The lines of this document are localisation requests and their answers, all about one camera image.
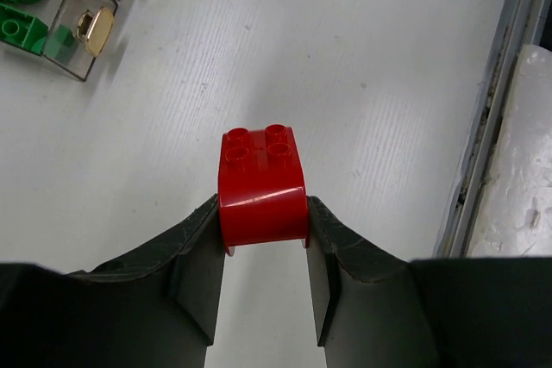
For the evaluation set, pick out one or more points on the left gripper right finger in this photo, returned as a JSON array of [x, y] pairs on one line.
[[372, 309]]

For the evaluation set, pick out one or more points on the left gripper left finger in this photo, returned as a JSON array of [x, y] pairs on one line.
[[154, 306]]

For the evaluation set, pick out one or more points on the red flower lego piece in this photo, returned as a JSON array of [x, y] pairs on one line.
[[260, 188]]

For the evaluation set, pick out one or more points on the green lego plate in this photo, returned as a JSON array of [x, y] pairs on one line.
[[22, 30]]

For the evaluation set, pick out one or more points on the aluminium rail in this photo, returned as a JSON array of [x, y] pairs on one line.
[[520, 22]]

